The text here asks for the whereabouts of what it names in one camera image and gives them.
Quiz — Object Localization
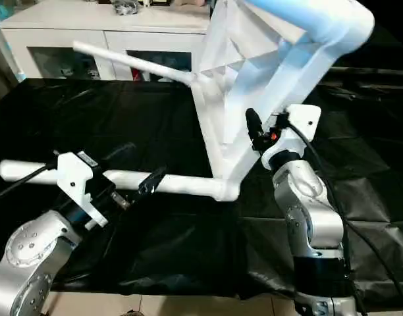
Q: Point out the white plastic table leg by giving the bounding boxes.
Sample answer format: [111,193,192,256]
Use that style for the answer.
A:
[246,0,377,56]
[0,159,223,201]
[71,39,209,90]

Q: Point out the white plastic table top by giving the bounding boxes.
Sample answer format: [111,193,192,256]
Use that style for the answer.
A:
[190,0,377,203]

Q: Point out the black mat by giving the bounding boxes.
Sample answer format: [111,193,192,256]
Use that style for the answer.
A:
[0,76,403,305]

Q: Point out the white cabinet with glass doors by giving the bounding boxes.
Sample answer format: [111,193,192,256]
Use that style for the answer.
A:
[0,0,213,83]

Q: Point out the grey curtain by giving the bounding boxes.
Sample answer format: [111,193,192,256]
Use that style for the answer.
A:
[0,29,22,105]

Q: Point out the clear glass trinket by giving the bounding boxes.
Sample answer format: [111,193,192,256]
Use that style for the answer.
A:
[111,0,140,16]

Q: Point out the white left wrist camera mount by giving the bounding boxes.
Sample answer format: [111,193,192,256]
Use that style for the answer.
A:
[55,151,108,230]

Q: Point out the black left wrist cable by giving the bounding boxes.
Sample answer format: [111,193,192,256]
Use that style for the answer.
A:
[0,163,60,204]

